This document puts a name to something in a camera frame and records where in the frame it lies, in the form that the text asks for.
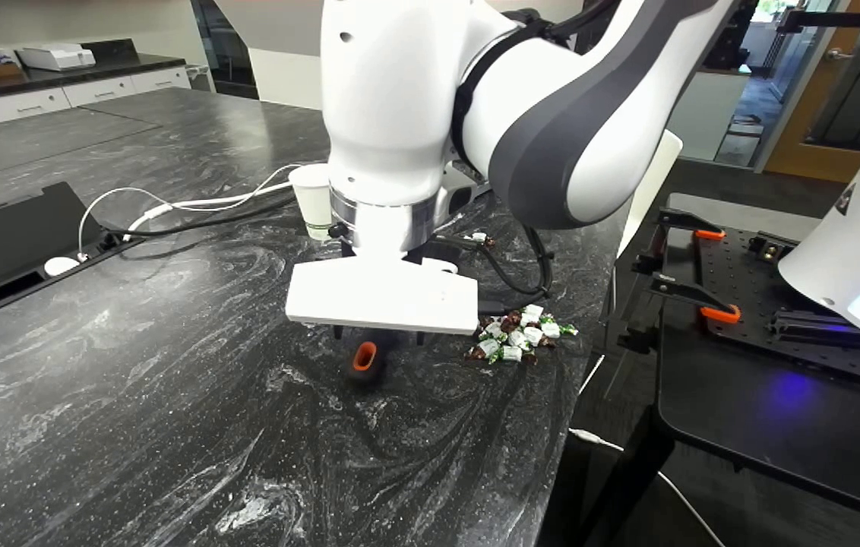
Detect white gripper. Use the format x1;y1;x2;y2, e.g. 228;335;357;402
287;205;479;335

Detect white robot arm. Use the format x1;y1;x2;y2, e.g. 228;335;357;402
287;0;734;335

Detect white paper cup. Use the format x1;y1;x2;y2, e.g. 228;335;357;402
288;165;330;239

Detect pile of wrapped candies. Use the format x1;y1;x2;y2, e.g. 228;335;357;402
467;304;577;365

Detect white chair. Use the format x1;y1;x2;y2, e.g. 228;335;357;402
619;131;683;250

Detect white counter cabinets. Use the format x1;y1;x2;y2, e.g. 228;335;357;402
0;68;189;126

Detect black table socket hatch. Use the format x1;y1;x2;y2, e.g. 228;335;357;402
0;182;120;307

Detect black robot mounting stand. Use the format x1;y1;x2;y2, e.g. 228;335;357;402
588;224;860;547

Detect white appliance on counter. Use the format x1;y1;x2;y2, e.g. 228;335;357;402
17;45;95;69

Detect white power cable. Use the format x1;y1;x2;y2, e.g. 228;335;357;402
39;158;300;281

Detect orange handled clamp far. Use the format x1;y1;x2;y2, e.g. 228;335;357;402
662;210;725;243

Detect orange handled clamp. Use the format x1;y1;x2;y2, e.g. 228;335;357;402
649;273;742;329
662;210;725;243

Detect orange handled clamp near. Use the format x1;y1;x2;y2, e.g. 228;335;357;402
649;273;742;329

